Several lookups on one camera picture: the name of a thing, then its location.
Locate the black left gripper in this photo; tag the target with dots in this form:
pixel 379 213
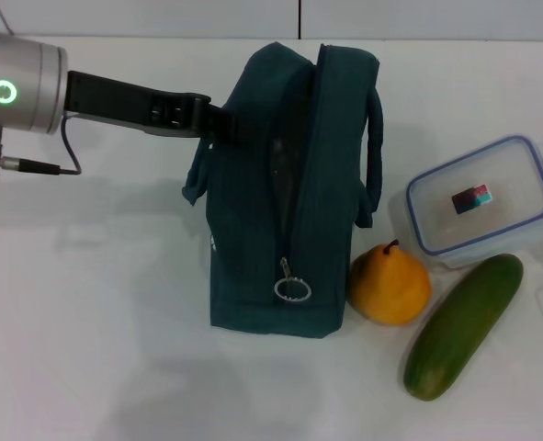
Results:
pixel 124 103

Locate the green cucumber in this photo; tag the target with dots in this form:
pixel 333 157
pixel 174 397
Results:
pixel 459 326

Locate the dark teal insulated lunch bag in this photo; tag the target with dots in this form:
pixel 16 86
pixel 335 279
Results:
pixel 252 206

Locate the yellow pear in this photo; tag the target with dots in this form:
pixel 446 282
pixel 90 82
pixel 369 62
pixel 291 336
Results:
pixel 390 289

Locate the clear container with blue-rimmed lid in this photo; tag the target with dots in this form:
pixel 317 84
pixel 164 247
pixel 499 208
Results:
pixel 491 220

